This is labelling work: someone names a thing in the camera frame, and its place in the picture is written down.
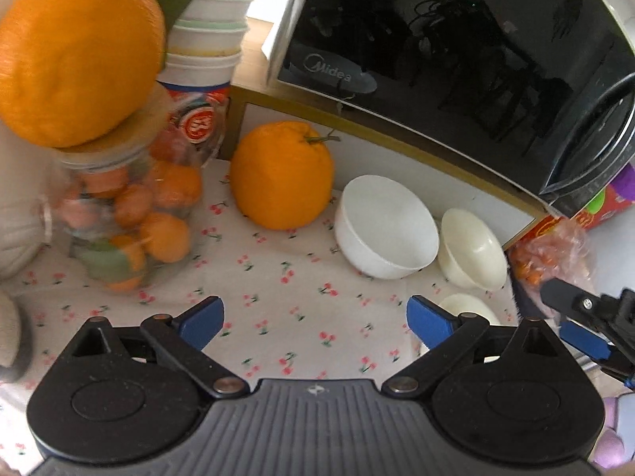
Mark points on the glass jar of small oranges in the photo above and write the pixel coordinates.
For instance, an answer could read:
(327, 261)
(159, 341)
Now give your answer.
(134, 213)

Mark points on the person's right hand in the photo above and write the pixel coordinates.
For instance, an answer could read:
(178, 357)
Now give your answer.
(617, 448)

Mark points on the large orange with leaves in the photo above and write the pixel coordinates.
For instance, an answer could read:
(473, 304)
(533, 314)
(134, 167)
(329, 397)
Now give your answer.
(79, 49)

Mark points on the stack of paper cups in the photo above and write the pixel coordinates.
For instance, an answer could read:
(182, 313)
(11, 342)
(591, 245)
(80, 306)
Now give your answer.
(203, 74)

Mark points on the plastic bag of small oranges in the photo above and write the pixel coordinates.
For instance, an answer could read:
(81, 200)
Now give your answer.
(545, 258)

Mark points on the colourful snack box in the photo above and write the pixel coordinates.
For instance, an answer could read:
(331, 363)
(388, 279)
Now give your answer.
(615, 193)

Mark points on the cherry print tablecloth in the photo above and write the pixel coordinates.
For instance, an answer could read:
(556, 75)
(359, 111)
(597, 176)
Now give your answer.
(297, 282)

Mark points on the white bowl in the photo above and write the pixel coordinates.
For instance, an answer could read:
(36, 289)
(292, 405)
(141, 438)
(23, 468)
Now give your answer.
(387, 230)

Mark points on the red cardboard box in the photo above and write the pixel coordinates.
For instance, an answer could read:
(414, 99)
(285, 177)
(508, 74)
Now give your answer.
(560, 218)

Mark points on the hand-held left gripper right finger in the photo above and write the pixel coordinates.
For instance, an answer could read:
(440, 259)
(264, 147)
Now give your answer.
(429, 325)

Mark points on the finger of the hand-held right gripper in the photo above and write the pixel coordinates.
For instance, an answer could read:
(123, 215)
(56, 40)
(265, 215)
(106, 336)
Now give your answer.
(570, 297)
(585, 339)

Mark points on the cream bowl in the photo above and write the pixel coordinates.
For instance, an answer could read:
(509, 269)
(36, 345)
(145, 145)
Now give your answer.
(471, 250)
(469, 305)

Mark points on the black microwave oven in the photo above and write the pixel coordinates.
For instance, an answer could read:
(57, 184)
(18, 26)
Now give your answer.
(471, 59)

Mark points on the white kitchen appliance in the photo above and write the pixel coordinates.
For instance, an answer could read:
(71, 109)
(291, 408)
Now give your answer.
(17, 228)

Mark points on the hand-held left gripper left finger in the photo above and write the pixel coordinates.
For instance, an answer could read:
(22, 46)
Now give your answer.
(201, 320)

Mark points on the white wood-trimmed shelf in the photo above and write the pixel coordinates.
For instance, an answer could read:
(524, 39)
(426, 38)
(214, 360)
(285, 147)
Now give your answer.
(397, 158)

